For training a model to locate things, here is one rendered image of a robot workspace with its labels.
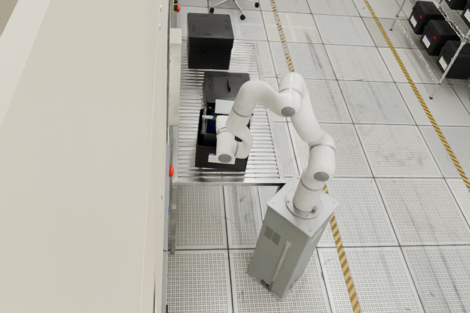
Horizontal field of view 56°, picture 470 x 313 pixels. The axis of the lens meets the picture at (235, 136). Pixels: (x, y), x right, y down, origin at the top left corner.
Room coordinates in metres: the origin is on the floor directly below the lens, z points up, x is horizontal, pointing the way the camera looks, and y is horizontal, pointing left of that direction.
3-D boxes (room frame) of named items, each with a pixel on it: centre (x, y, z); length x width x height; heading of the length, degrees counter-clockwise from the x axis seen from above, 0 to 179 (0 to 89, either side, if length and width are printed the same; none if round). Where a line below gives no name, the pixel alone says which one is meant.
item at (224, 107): (1.62, 0.06, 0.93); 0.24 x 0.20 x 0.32; 96
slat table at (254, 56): (2.05, 0.12, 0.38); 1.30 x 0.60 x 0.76; 12
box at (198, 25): (2.45, 0.28, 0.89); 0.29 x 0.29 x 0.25; 14
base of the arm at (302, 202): (1.36, -0.40, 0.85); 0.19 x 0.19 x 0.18
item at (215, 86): (2.05, 0.09, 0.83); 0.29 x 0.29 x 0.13; 14
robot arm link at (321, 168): (1.33, -0.40, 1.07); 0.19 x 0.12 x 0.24; 177
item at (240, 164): (1.62, 0.06, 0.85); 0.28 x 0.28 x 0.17; 6
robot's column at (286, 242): (1.36, -0.40, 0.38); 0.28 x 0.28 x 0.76; 57
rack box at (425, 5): (4.40, -1.80, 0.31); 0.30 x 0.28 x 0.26; 9
